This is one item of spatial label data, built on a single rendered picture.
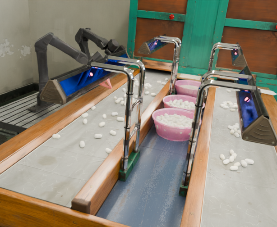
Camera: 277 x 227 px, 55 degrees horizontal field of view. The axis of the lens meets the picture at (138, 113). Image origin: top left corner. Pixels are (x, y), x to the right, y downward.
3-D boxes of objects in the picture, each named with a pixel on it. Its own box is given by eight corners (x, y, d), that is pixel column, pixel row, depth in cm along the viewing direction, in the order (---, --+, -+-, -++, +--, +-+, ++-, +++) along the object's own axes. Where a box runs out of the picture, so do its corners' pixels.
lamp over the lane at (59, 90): (39, 101, 78) (37, 76, 75) (116, 63, 133) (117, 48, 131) (63, 105, 76) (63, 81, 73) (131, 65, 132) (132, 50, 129)
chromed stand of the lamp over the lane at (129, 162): (81, 170, 110) (80, 61, 93) (101, 148, 127) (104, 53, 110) (125, 182, 105) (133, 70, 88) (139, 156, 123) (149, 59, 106)
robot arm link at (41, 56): (50, 91, 172) (46, 38, 160) (50, 94, 166) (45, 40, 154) (40, 91, 171) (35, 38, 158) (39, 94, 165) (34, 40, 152)
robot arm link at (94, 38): (111, 41, 202) (85, 25, 216) (103, 42, 196) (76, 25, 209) (108, 56, 209) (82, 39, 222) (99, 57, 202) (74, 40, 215)
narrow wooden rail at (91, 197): (71, 229, 84) (70, 201, 80) (172, 85, 246) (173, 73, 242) (86, 233, 83) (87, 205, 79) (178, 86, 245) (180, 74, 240)
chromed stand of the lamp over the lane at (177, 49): (144, 99, 196) (150, 37, 179) (151, 92, 214) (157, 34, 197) (170, 104, 192) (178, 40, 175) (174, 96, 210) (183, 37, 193)
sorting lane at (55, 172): (-12, 188, 89) (-12, 183, 88) (141, 73, 251) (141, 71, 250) (70, 213, 81) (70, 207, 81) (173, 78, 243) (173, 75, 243)
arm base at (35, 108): (56, 90, 176) (47, 88, 178) (35, 99, 158) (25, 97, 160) (56, 102, 179) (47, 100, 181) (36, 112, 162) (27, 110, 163)
